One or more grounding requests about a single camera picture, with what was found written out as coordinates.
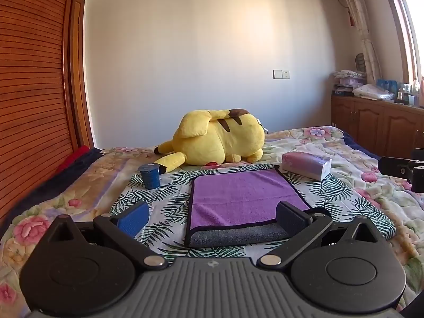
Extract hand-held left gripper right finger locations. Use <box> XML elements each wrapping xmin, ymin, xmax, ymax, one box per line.
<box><xmin>257</xmin><ymin>201</ymin><xmax>388</xmax><ymax>270</ymax></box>

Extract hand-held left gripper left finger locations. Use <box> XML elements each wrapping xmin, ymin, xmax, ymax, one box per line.
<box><xmin>33</xmin><ymin>201</ymin><xmax>168</xmax><ymax>271</ymax></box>

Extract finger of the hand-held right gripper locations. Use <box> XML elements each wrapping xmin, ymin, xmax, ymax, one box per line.
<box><xmin>379</xmin><ymin>156</ymin><xmax>418</xmax><ymax>176</ymax></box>

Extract purple and grey towel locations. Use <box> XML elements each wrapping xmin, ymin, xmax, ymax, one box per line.
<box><xmin>184</xmin><ymin>166</ymin><xmax>312</xmax><ymax>248</ymax></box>

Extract leaf-print cloth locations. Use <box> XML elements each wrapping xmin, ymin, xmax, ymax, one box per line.
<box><xmin>109</xmin><ymin>163</ymin><xmax>397</xmax><ymax>259</ymax></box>

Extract wooden cabinet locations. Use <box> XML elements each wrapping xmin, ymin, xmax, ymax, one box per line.
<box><xmin>330</xmin><ymin>94</ymin><xmax>424</xmax><ymax>165</ymax></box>

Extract blue cup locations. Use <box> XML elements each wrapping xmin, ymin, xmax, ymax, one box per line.
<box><xmin>138</xmin><ymin>163</ymin><xmax>161</xmax><ymax>189</ymax></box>

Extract pink and white tissue pack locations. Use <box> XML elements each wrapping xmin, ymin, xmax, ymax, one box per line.
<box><xmin>280</xmin><ymin>151</ymin><xmax>333</xmax><ymax>181</ymax></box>

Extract clear bottle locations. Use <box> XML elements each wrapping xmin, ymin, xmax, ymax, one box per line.
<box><xmin>410</xmin><ymin>78</ymin><xmax>421</xmax><ymax>105</ymax></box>

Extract white plastic bag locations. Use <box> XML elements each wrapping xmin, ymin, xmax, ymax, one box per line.
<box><xmin>352</xmin><ymin>83</ymin><xmax>395</xmax><ymax>101</ymax></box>

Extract dark blue cloth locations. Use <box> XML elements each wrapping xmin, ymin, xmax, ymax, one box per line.
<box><xmin>6</xmin><ymin>148</ymin><xmax>104</xmax><ymax>226</ymax></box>

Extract blue box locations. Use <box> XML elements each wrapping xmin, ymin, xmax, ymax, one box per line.
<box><xmin>376</xmin><ymin>79</ymin><xmax>398</xmax><ymax>94</ymax></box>

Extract red cloth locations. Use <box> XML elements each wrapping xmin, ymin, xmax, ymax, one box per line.
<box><xmin>54</xmin><ymin>145</ymin><xmax>91</xmax><ymax>175</ymax></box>

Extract clutter on cabinet top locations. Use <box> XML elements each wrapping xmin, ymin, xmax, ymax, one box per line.
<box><xmin>332</xmin><ymin>69</ymin><xmax>368</xmax><ymax>98</ymax></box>

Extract yellow plush toy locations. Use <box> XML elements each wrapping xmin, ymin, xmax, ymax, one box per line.
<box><xmin>154</xmin><ymin>108</ymin><xmax>267</xmax><ymax>174</ymax></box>

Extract patterned curtain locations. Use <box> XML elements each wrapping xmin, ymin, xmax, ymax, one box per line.
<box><xmin>334</xmin><ymin>0</ymin><xmax>385</xmax><ymax>86</ymax></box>

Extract wooden louvred wardrobe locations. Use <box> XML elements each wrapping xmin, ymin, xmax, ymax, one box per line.
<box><xmin>0</xmin><ymin>0</ymin><xmax>96</xmax><ymax>230</ymax></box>

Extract wooden window frame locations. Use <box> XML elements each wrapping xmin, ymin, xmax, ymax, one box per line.
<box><xmin>380</xmin><ymin>0</ymin><xmax>424</xmax><ymax>91</ymax></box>

